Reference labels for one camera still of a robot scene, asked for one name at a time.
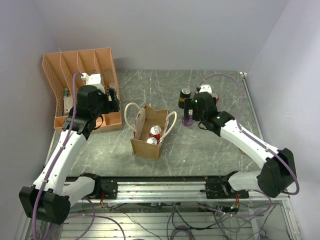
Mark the black soda can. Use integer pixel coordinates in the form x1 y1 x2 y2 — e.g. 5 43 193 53
178 86 192 109

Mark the purple Fanta can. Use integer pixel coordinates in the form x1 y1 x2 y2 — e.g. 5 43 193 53
181 114 195 127

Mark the watermelon print canvas bag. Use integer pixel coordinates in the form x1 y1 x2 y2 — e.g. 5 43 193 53
124 102 178 159

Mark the red can silver top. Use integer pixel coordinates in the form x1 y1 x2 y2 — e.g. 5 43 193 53
148 124 162 142

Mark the red can front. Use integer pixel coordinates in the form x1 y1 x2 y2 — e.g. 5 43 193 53
145 136 159 145

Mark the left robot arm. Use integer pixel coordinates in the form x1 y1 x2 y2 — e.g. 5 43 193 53
19 85 120 225

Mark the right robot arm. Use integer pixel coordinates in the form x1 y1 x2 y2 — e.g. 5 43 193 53
184 92 298 198

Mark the white medicine box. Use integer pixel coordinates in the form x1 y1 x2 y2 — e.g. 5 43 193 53
63 96 73 116

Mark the orange plastic file organizer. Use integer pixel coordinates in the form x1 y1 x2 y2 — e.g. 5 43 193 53
42 48 120 133

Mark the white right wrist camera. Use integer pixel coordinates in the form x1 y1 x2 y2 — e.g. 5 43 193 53
196 84 212 95

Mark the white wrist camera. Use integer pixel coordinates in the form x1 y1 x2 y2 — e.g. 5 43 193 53
196 84 212 95
81 72 106 94

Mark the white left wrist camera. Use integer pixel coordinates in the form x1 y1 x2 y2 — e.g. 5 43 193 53
81 72 106 94

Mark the aluminium mounting rail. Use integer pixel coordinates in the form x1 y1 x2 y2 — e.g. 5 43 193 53
62 179 288 203

